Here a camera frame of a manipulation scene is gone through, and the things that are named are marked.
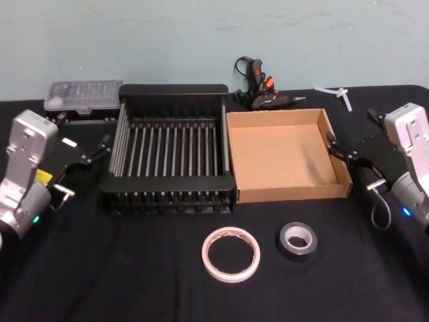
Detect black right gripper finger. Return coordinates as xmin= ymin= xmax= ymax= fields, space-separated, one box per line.
xmin=326 ymin=130 xmax=360 ymax=166
xmin=367 ymin=108 xmax=386 ymax=129

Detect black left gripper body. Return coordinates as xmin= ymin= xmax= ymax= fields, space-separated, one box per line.
xmin=36 ymin=135 xmax=94 ymax=189

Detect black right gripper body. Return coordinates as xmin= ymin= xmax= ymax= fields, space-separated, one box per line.
xmin=351 ymin=131 xmax=408 ymax=189

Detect white tape roll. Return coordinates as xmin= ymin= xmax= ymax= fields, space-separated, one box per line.
xmin=200 ymin=226 xmax=261 ymax=284

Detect clear plastic case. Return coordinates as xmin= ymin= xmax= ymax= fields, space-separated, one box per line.
xmin=43 ymin=79 xmax=125 ymax=124

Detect shallow brown cardboard tray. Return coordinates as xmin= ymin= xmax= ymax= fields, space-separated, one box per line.
xmin=226 ymin=107 xmax=355 ymax=204

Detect black rack with steel bars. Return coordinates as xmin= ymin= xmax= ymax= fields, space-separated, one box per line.
xmin=99 ymin=83 xmax=237 ymax=216

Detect silver tape roll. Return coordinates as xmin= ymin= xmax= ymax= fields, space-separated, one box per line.
xmin=278 ymin=221 xmax=318 ymax=264

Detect black table cloth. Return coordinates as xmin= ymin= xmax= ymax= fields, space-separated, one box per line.
xmin=0 ymin=83 xmax=429 ymax=322

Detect black corded tool orange parts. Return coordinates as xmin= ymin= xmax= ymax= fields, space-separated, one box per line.
xmin=233 ymin=56 xmax=308 ymax=111

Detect plain pale wall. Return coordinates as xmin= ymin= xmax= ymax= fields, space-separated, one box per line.
xmin=0 ymin=0 xmax=429 ymax=103

